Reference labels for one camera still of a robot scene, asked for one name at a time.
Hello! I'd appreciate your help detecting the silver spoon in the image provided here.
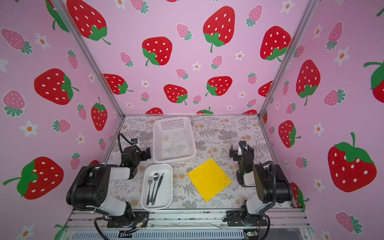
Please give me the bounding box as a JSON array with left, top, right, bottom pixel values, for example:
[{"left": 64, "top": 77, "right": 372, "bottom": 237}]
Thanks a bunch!
[{"left": 150, "top": 173, "right": 159, "bottom": 203}]

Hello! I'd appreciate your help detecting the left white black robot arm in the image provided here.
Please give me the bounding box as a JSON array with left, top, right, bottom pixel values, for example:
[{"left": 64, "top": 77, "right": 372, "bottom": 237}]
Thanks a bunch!
[{"left": 66, "top": 145, "right": 151, "bottom": 230}]

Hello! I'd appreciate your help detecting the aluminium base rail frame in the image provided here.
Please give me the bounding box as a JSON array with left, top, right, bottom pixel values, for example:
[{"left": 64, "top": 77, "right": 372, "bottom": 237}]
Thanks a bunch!
[{"left": 59, "top": 209, "right": 316, "bottom": 240}]

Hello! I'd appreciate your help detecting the white perforated plastic basket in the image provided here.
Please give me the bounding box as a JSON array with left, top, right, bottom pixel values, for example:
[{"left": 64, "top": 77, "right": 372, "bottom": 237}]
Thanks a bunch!
[{"left": 152, "top": 117, "right": 197, "bottom": 164}]

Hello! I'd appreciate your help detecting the white plastic tray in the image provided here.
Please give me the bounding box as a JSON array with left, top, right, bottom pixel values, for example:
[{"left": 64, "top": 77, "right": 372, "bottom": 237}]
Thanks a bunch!
[{"left": 141, "top": 164, "right": 173, "bottom": 211}]

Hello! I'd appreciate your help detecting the silver fork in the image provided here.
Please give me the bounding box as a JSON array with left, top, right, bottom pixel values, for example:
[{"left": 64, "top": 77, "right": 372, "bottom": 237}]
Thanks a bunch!
[{"left": 146, "top": 176, "right": 153, "bottom": 206}]

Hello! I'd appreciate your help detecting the yellow paper napkin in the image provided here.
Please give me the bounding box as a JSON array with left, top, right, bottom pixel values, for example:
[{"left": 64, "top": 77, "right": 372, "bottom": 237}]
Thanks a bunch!
[{"left": 188, "top": 158, "right": 232, "bottom": 202}]

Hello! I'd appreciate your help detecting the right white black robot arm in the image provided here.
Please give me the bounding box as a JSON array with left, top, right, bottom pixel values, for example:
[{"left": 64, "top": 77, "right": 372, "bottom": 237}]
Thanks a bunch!
[{"left": 223, "top": 141, "right": 293, "bottom": 227}]

